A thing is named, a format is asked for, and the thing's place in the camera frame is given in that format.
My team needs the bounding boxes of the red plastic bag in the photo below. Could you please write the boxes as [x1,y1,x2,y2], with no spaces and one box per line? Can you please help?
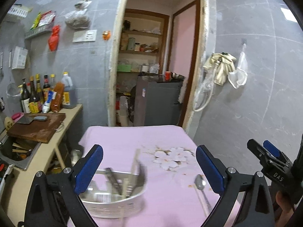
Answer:
[48,25,60,52]

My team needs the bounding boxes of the white mesh bag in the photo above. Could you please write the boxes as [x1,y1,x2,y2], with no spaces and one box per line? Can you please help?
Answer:
[227,43,248,89]

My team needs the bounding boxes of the red cup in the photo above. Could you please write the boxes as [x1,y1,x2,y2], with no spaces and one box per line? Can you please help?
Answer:
[165,71,172,82]

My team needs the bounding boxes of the person right hand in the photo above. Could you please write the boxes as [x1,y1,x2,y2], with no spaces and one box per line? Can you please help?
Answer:
[275,191,295,227]

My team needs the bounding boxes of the cream rubber gloves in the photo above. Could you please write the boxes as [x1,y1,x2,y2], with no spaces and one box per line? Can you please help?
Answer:
[203,52,236,86]

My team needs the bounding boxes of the wall spice rack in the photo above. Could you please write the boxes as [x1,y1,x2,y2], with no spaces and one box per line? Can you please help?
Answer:
[24,10,56,40]

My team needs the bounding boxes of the large oil jug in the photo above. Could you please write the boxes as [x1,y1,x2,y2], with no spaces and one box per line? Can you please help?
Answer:
[61,72,77,109]

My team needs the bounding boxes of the wall socket plate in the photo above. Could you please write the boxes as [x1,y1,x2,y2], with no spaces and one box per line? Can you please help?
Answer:
[72,30,97,43]

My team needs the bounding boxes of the white hose loop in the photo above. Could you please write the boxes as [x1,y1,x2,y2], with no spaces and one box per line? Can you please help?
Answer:
[192,75,215,112]

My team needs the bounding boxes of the white plastic utensil caddy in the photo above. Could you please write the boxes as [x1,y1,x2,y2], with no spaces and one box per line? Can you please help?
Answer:
[80,169,146,219]

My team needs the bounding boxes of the grey refrigerator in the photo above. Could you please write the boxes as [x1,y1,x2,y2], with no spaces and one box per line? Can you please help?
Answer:
[134,75,182,127]

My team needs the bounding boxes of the wooden cutting board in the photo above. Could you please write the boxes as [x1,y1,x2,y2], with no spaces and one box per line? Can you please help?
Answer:
[7,113,66,144]

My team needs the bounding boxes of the dark soy sauce bottle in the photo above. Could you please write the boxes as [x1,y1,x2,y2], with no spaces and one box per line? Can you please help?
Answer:
[29,76,41,114]

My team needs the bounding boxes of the pink floral table cloth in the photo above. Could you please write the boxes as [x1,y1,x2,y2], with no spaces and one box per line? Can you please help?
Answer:
[79,126,219,226]

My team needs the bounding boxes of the green plastic container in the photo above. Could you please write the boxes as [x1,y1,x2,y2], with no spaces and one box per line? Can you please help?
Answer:
[117,64,131,72]

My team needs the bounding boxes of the wooden counter top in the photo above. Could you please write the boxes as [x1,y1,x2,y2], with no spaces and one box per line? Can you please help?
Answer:
[3,104,83,225]

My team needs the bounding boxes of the orange snack packet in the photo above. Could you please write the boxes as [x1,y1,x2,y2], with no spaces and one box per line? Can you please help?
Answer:
[50,82,64,113]

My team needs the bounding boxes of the large steel spoon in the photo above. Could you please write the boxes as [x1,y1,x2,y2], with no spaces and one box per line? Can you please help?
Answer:
[194,174,212,217]

